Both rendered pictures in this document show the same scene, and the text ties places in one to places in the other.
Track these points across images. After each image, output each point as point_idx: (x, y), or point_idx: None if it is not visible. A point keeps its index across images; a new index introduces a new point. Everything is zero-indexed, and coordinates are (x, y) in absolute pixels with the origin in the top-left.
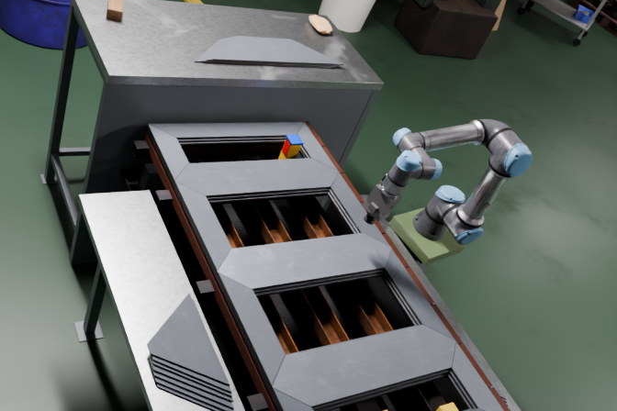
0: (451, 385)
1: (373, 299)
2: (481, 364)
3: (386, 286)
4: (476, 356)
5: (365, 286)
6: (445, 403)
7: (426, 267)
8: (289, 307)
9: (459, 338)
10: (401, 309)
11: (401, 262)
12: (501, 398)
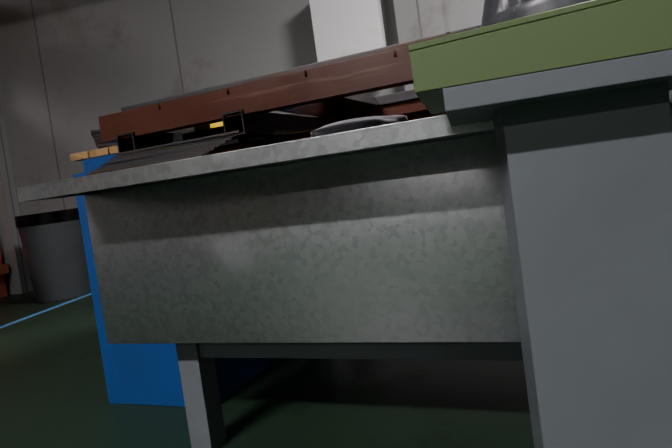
0: (213, 173)
1: (399, 114)
2: (176, 142)
3: (431, 140)
4: (191, 139)
5: (427, 109)
6: (215, 127)
7: (518, 254)
8: None
9: (235, 86)
10: (367, 148)
11: (404, 42)
12: (141, 107)
